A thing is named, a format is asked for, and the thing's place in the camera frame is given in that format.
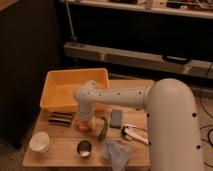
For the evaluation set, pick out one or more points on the silver cylindrical gripper body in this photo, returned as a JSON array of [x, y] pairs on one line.
[[84, 113]]

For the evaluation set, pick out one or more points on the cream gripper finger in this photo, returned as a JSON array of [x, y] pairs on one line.
[[92, 123]]

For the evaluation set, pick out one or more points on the small orange apple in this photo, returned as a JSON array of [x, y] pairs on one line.
[[83, 127]]

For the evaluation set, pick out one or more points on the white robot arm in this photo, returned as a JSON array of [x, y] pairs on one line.
[[172, 120]]

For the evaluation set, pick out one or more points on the metal cup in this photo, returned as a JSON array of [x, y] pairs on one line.
[[84, 148]]

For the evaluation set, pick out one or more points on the green pepper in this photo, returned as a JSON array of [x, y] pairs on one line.
[[104, 129]]

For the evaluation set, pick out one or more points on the blue sponge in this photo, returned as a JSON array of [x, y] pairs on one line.
[[116, 118]]

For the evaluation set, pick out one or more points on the dark striped eraser block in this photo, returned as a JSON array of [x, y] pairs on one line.
[[58, 118]]

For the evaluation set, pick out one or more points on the wooden table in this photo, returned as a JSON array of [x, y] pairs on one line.
[[64, 140]]

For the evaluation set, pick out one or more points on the yellow plastic bin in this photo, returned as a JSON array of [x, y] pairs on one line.
[[57, 95]]

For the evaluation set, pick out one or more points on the metal fork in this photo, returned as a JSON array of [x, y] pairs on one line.
[[134, 126]]

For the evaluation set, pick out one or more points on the grey cloth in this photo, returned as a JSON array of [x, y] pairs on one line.
[[118, 153]]

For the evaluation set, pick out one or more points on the grey shelf rail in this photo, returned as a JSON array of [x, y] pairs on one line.
[[137, 59]]

